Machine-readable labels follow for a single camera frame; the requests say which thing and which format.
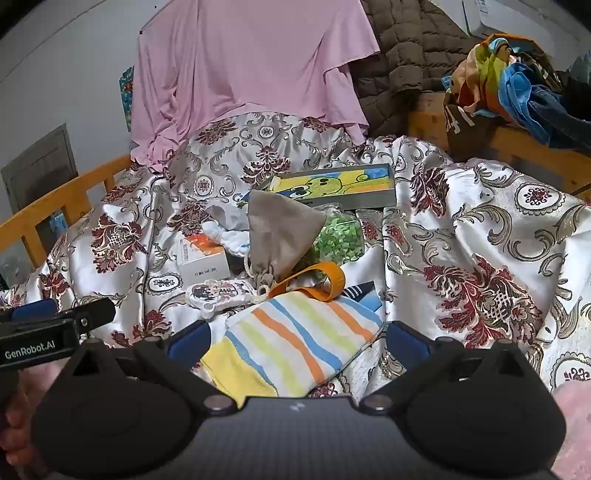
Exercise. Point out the grey door panel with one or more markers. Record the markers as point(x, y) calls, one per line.
point(41, 166)

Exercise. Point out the wooden bed rail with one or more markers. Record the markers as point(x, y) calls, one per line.
point(46, 198)

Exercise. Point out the person's left hand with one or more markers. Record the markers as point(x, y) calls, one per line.
point(16, 415)

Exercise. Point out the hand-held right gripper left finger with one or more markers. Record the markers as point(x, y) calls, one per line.
point(187, 344)

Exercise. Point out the white box with orange print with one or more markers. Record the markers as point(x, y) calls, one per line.
point(203, 264)

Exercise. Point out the floral satin blanket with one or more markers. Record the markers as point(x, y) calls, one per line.
point(461, 230)

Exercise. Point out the pink fuzzy clothing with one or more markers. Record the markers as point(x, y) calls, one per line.
point(572, 415)

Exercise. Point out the navy striped sock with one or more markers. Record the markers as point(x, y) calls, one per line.
point(362, 293)

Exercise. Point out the blue striped white cloth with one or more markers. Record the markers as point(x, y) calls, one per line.
point(231, 241)

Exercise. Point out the white patterned packet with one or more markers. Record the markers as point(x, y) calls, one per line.
point(217, 293)

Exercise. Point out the pink cloth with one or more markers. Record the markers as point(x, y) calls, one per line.
point(254, 55)

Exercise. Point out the blue green wall poster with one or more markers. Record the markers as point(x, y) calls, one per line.
point(126, 97)

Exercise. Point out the clear bag of green bits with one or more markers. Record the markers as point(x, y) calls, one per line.
point(339, 235)

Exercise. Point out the wooden bed frame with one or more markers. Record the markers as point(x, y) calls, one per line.
point(521, 143)

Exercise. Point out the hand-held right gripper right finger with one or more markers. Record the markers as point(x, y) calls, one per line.
point(406, 344)

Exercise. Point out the blue denim garment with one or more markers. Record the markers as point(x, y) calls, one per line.
point(549, 106)

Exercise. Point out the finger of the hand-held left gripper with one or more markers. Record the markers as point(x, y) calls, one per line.
point(32, 308)
point(94, 314)

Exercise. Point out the brown quilted jacket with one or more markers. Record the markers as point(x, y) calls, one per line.
point(415, 46)

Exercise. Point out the brown bag with white print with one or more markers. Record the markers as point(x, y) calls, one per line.
point(466, 131)

